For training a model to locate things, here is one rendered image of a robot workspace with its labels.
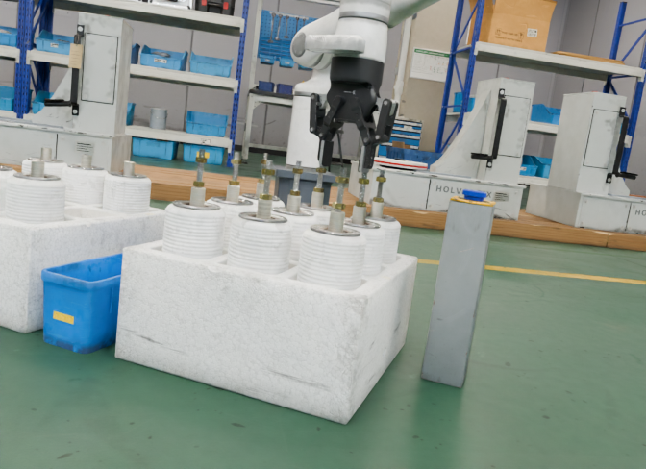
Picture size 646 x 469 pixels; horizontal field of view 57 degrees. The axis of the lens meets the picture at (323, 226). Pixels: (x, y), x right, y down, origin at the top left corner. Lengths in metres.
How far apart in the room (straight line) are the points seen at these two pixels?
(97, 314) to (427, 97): 6.59
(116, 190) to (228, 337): 0.52
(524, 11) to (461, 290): 5.42
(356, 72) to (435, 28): 6.66
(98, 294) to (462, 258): 0.59
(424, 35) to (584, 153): 4.25
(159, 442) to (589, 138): 3.01
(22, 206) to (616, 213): 3.02
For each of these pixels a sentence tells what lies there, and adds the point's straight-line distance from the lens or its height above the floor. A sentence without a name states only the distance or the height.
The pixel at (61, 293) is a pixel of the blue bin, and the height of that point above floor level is 0.09.
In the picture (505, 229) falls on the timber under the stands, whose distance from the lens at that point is 3.15.
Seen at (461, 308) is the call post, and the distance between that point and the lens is 1.01.
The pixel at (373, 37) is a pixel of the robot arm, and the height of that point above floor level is 0.53.
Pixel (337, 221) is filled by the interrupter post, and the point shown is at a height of 0.27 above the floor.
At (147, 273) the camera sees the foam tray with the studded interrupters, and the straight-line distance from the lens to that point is 0.94.
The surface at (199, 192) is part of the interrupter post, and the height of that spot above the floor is 0.27.
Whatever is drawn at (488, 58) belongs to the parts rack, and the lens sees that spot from 6.66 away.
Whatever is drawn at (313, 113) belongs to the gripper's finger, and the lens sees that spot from 0.88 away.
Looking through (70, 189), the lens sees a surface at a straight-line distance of 1.38.
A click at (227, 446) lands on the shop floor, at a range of 0.78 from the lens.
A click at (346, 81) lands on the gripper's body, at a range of 0.83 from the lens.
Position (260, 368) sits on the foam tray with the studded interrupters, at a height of 0.05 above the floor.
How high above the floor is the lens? 0.39
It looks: 9 degrees down
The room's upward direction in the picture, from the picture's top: 7 degrees clockwise
